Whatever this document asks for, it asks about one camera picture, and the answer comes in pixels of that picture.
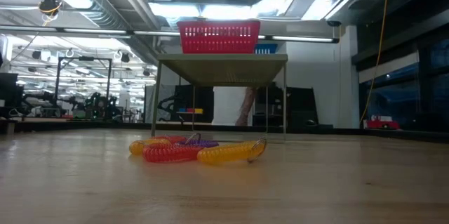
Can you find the long tube light fixture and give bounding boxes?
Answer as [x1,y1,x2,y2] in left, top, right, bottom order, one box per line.
[0,24,340,44]

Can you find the black gantry frame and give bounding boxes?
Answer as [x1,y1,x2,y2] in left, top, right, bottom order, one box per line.
[55,55,113,95]

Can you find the black ceiling cable reel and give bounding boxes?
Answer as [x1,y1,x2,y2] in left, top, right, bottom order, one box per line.
[37,0,64,17]

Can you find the person's forearm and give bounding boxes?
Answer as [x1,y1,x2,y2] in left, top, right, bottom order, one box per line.
[234,86,259,127]

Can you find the black background robot arms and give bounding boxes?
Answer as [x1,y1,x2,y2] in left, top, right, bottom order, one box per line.
[20,90,123,120]

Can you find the person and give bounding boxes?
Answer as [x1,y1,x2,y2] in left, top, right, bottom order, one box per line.
[211,86,246,127]

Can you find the red case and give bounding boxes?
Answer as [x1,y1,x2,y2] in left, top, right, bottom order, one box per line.
[363,114,401,131]

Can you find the large corrugated ventilation duct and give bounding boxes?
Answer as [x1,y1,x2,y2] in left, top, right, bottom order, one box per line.
[27,0,129,31]

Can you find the red plastic basket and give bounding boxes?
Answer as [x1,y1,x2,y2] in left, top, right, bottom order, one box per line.
[177,20,262,55]

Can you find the black screen panel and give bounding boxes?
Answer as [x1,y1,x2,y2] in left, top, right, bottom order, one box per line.
[255,86,319,127]
[173,84,215,124]

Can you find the blue plastic basket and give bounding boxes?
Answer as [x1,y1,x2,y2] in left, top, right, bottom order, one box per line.
[253,43,279,55]

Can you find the black aluminium table frame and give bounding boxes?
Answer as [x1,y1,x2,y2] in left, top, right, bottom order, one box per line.
[0,117,449,144]

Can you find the yellow hanging cable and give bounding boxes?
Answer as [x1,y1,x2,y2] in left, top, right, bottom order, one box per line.
[358,0,393,126]

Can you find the black monitor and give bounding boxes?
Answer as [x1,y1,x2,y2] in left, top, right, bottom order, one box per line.
[0,72,25,119]

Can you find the purple coil wristband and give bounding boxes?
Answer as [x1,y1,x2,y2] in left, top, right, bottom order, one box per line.
[177,132,220,149]

